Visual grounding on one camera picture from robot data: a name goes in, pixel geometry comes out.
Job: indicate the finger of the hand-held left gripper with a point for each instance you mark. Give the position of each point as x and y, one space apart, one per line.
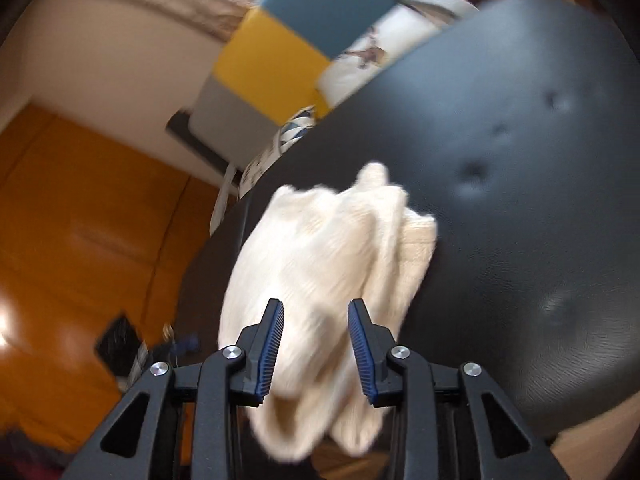
182 345

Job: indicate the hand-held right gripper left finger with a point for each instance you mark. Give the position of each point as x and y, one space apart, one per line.
267 355

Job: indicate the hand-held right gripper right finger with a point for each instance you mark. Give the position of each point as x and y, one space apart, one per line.
362 355

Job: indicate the cream knit sweater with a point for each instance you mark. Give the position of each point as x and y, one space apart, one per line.
325 240

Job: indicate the person's dark clothing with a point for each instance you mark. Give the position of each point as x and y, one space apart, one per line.
25 460

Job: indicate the geometric print pillow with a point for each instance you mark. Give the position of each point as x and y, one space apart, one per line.
292 127

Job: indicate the black leather ottoman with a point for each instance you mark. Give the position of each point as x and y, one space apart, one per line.
500 160

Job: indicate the white deer print pillow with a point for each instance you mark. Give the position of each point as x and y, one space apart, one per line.
360 65

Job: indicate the grey yellow blue padded panel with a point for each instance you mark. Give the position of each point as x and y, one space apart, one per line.
270 50

